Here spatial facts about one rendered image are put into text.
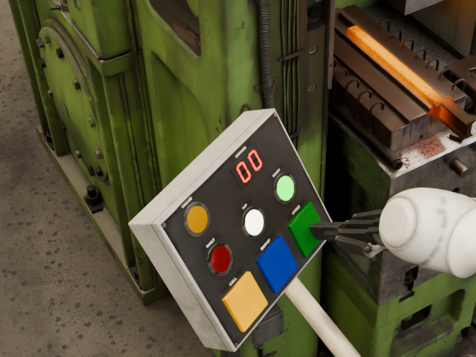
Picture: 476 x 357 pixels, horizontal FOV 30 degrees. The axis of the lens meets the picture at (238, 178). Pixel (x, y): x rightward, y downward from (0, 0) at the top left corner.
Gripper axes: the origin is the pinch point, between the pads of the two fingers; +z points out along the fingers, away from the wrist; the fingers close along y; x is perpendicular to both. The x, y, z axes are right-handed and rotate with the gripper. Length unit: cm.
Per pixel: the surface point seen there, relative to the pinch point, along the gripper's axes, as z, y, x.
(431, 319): 39, 54, -76
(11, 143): 197, 55, -4
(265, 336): 56, 14, -47
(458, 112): -3.6, 44.0, -3.6
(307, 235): 4.7, -0.9, -0.3
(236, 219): 5.5, -12.8, 12.6
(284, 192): 5.1, -0.7, 9.5
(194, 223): 5.1, -21.0, 18.2
